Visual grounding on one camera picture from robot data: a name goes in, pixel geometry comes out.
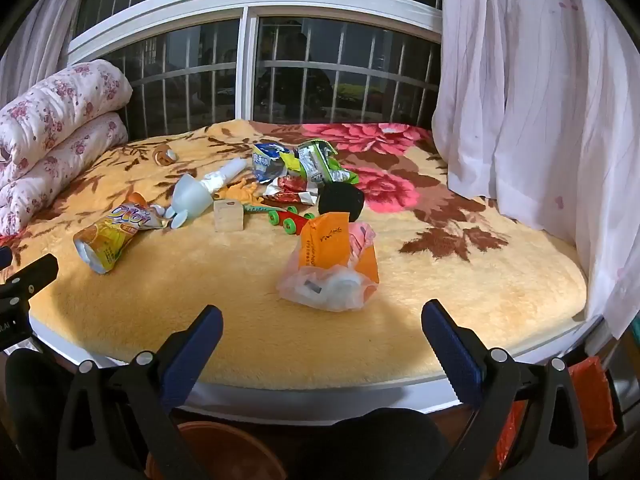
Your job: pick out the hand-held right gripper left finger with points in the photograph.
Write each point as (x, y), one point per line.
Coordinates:
(200, 345)

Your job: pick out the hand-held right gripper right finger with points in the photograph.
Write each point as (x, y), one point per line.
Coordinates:
(450, 350)

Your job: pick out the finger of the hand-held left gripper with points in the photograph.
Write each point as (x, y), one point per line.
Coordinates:
(37, 275)

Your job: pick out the translucent white tube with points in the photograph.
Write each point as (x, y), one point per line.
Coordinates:
(190, 197)

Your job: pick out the floral plush blanket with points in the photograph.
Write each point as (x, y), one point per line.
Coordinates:
(450, 300)

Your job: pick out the yellow orange snack bag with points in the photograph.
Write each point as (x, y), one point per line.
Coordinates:
(110, 237)

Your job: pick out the brown plastic bucket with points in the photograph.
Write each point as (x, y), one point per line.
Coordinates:
(225, 440)

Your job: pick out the white platform edge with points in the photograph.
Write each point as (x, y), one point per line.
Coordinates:
(320, 394)

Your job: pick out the green toy lizard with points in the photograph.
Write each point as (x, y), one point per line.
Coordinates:
(257, 208)

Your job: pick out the red toy car green wheels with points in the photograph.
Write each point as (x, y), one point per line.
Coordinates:
(292, 219)

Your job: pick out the plain orange plastic bag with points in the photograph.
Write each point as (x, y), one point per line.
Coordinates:
(595, 410)

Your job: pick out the orange toy dinosaur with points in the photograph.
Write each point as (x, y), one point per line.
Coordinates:
(240, 191)

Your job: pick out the orange printed translucent plastic bag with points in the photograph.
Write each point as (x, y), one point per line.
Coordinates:
(325, 245)

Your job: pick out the brown hair claw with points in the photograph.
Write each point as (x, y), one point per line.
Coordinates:
(162, 157)

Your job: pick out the red snack wrapper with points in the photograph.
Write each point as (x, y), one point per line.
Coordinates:
(290, 190)

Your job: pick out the black round cap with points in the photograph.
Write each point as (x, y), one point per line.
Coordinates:
(340, 200)

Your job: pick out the blue snack wrapper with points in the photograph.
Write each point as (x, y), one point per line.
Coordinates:
(267, 160)

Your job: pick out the green white snack wrapper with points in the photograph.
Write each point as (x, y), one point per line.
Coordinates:
(315, 162)

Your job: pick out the sheer pink-white curtain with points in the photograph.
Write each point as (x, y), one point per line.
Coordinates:
(525, 85)
(40, 35)

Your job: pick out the white window security bars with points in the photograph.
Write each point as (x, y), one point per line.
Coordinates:
(300, 67)

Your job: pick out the white window frame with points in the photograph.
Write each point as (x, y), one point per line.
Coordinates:
(247, 60)

